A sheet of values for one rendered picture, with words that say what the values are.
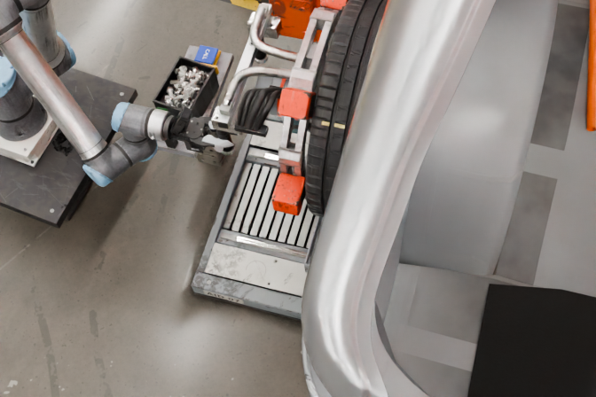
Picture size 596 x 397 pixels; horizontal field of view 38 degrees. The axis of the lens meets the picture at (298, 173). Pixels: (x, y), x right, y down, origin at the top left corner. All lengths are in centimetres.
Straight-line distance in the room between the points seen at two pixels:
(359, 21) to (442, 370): 91
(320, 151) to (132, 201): 135
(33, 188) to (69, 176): 13
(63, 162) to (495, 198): 172
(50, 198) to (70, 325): 48
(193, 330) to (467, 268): 128
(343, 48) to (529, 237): 67
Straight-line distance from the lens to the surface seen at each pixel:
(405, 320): 217
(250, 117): 232
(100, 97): 333
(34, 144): 321
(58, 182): 318
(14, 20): 256
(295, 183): 235
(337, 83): 218
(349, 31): 225
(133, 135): 261
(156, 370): 315
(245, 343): 312
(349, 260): 141
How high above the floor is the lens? 297
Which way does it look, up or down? 62 degrees down
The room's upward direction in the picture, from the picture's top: 7 degrees counter-clockwise
